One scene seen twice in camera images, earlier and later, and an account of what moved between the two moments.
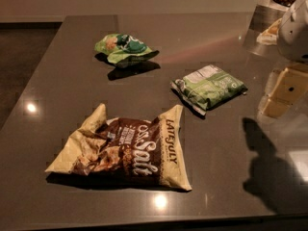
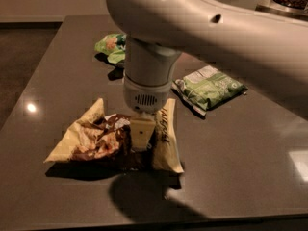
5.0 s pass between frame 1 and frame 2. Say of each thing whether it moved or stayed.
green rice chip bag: stayed
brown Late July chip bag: moved
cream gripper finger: moved
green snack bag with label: stayed
